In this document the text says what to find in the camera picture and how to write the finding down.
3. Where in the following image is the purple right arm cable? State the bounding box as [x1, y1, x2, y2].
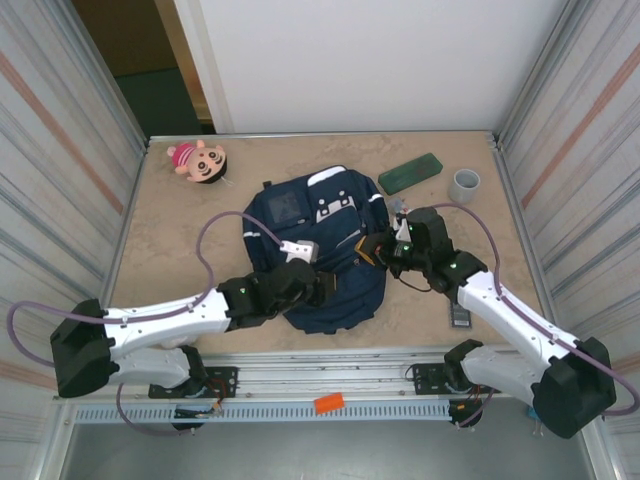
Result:
[434, 202, 635, 430]

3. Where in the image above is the green pencil case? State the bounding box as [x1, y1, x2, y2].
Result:
[378, 152, 445, 195]

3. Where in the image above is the navy blue backpack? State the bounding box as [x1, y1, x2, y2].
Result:
[243, 164, 389, 337]

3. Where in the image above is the aluminium mounting rail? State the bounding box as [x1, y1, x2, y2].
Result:
[52, 349, 599, 405]

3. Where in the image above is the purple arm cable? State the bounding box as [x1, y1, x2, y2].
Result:
[7, 212, 289, 437]
[434, 202, 635, 430]

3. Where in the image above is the plush doll with pink shirt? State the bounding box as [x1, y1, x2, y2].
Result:
[166, 139, 231, 185]

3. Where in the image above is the grey slotted cable duct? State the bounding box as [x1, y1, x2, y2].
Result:
[74, 402, 451, 425]

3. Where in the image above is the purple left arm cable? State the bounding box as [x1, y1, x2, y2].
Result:
[7, 212, 289, 437]

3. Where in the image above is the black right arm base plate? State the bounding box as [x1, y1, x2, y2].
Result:
[409, 363, 502, 396]

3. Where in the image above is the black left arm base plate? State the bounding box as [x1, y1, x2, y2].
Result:
[148, 366, 239, 400]

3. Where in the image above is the grey cylindrical cup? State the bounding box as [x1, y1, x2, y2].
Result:
[447, 168, 482, 204]

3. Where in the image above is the orange plastic block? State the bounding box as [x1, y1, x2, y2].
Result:
[313, 393, 347, 415]

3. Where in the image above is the wooden door frame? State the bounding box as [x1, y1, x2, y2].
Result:
[152, 0, 214, 124]

